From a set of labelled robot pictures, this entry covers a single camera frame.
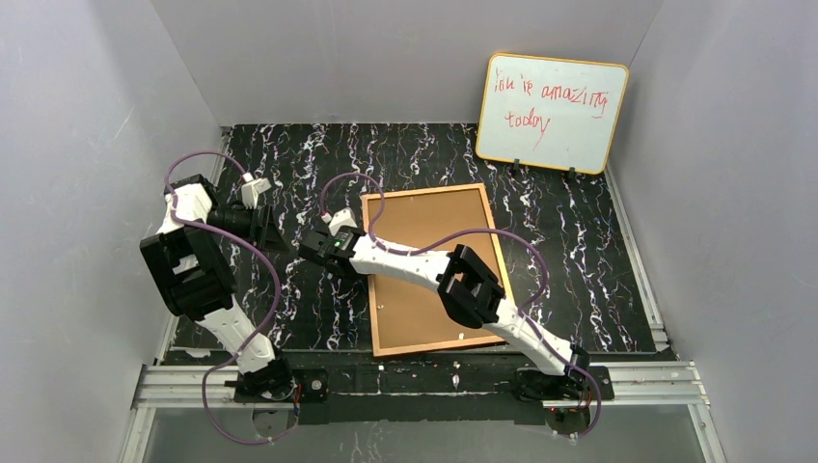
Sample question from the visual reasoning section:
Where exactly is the orange wooden picture frame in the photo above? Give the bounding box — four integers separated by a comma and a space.
360, 183, 518, 358

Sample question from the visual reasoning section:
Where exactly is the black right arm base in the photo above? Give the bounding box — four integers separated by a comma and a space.
511, 366, 615, 407

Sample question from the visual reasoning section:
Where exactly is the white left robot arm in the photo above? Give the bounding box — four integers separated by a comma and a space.
140, 175, 288, 379

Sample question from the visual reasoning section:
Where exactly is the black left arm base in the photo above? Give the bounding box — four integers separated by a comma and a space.
224, 369, 329, 403

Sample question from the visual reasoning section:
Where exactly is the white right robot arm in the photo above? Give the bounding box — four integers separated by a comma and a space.
298, 226, 589, 377

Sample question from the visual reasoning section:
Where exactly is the yellow-framed whiteboard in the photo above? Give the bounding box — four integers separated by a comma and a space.
475, 53, 630, 175

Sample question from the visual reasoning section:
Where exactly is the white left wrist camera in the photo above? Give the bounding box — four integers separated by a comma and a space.
239, 173, 271, 209

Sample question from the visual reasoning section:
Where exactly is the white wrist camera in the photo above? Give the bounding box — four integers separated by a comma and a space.
322, 207, 358, 236
239, 173, 271, 209

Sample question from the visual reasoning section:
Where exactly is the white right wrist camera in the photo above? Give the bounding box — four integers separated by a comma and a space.
322, 207, 358, 236

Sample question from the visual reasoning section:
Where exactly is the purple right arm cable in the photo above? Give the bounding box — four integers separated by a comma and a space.
317, 171, 605, 440

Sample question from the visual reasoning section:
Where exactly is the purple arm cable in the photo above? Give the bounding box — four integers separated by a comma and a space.
163, 150, 296, 446
317, 171, 605, 440

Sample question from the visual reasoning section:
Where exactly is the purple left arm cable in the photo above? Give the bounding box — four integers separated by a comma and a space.
163, 150, 296, 446

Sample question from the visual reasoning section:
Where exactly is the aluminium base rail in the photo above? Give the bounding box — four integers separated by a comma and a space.
121, 353, 725, 462

